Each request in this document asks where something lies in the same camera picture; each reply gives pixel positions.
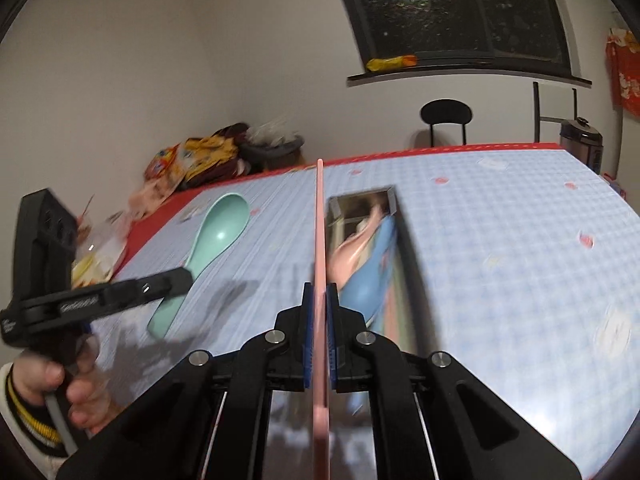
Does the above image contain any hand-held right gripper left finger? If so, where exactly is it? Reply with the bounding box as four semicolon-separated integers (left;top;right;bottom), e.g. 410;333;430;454
55;282;317;480

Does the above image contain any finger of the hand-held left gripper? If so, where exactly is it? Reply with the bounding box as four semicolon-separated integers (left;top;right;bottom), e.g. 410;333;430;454
22;266;194;334

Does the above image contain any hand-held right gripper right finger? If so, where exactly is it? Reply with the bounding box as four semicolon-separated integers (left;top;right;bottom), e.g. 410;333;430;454
325;282;583;480

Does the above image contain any blue plastic spoon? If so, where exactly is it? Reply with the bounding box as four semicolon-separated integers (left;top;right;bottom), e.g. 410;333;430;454
342;220;399;329

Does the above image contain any pink plastic spoon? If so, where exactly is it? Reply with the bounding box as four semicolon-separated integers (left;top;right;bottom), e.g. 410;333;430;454
327;202;387;288

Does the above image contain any stainless steel utensil tray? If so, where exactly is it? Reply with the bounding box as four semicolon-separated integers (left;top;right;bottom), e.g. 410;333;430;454
267;185;436;480

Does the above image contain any green plastic spoon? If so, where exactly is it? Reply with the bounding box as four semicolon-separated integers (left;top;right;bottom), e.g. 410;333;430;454
146;192;251;338

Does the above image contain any person's left hand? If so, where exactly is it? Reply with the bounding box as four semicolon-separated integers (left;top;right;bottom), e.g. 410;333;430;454
10;332;114;438

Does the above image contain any clear plastic container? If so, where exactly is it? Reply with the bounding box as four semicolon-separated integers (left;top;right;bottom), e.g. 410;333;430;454
92;215;132;281

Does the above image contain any pink packet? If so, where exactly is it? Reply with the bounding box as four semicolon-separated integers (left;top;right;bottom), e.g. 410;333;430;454
127;177;174;219

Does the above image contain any orange snack bag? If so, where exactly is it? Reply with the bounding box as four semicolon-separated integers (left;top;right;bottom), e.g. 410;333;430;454
145;144;188;182

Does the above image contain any yellow snack bag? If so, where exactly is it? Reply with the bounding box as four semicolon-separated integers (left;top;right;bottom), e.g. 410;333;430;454
182;132;238;181

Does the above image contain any dark grey bag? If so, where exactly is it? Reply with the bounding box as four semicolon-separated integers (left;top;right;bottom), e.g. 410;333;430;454
239;132;306;174

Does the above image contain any blue plaid tablecloth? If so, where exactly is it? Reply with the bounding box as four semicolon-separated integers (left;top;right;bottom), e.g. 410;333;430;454
92;142;633;480

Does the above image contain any clear plastic bag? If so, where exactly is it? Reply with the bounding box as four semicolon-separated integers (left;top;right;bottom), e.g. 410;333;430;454
247;117;299;147

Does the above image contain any black round-back chair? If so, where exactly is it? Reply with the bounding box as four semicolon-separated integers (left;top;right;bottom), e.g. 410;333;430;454
420;99;473;147

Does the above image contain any yellow orange packet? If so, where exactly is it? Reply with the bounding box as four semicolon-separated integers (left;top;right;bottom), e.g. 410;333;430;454
366;54;418;72

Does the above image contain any dark windowsill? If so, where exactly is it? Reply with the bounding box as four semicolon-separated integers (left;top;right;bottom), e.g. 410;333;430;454
346;62;593;87

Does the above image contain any dark rice cooker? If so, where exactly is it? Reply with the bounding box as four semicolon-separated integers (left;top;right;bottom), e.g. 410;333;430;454
558;117;605;175

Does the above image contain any dark window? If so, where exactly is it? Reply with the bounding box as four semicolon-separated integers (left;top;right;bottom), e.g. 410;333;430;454
327;0;573;78

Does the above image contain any red printed box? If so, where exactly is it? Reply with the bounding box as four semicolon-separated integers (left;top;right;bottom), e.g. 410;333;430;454
605;27;640;121

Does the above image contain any grey cable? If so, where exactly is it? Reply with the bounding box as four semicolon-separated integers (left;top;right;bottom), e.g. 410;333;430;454
44;392;81;453

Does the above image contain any black metal chair frame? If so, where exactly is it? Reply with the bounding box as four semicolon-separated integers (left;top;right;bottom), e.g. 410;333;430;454
531;81;579;144

